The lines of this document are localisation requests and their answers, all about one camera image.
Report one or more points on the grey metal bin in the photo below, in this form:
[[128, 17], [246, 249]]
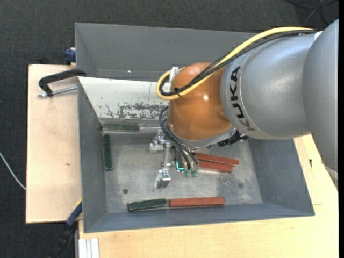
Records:
[[129, 50]]

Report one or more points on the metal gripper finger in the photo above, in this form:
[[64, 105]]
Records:
[[162, 182], [156, 146]]

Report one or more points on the black cylinder on white bracket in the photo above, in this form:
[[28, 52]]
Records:
[[230, 141]]

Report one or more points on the pale wood flat board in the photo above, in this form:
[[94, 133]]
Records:
[[52, 149]]

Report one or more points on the dark green flat block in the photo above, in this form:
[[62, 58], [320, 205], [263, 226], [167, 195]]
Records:
[[147, 205], [107, 152], [121, 127]]

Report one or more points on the red-brown flat block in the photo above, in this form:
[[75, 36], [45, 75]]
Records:
[[215, 167], [217, 159], [197, 201]]

